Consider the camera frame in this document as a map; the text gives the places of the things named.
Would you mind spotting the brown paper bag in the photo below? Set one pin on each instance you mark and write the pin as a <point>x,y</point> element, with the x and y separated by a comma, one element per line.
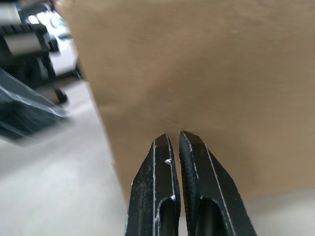
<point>197,78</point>

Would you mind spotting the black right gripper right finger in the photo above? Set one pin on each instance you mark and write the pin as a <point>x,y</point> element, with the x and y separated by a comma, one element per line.
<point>211,186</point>

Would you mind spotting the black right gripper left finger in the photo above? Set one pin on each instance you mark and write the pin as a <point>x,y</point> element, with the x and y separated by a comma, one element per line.
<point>147,191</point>

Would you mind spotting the dark plastic-wrapped box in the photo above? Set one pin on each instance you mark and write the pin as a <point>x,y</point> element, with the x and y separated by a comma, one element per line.
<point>24,113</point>

